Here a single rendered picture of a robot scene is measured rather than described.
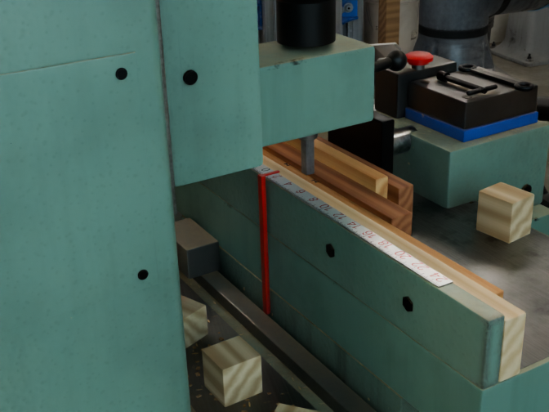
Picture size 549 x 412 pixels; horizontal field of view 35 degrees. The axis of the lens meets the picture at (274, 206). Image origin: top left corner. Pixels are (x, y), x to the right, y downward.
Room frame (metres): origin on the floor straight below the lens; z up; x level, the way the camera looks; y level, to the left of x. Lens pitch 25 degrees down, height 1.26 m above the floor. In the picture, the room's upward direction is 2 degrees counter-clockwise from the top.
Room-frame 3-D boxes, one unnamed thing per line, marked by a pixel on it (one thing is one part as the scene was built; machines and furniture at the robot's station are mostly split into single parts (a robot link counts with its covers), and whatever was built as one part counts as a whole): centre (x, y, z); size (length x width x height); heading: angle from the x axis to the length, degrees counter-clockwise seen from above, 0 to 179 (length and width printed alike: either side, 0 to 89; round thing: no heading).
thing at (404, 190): (0.77, -0.08, 0.93); 0.17 x 0.02 x 0.05; 30
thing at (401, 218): (0.75, -0.05, 0.92); 0.23 x 0.02 x 0.04; 30
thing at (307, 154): (0.74, -0.03, 0.97); 0.01 x 0.01 x 0.05; 30
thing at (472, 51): (1.45, -0.31, 0.87); 0.15 x 0.15 x 0.10
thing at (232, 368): (0.61, 0.04, 0.82); 0.04 x 0.04 x 0.04; 31
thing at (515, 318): (0.74, -0.01, 0.93); 0.60 x 0.02 x 0.05; 30
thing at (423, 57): (0.87, -0.15, 1.02); 0.03 x 0.03 x 0.01
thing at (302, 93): (0.73, -0.01, 1.03); 0.14 x 0.07 x 0.09; 120
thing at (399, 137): (0.80, -0.11, 0.95); 0.09 x 0.07 x 0.09; 30
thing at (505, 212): (0.70, -0.21, 0.92); 0.04 x 0.03 x 0.04; 37
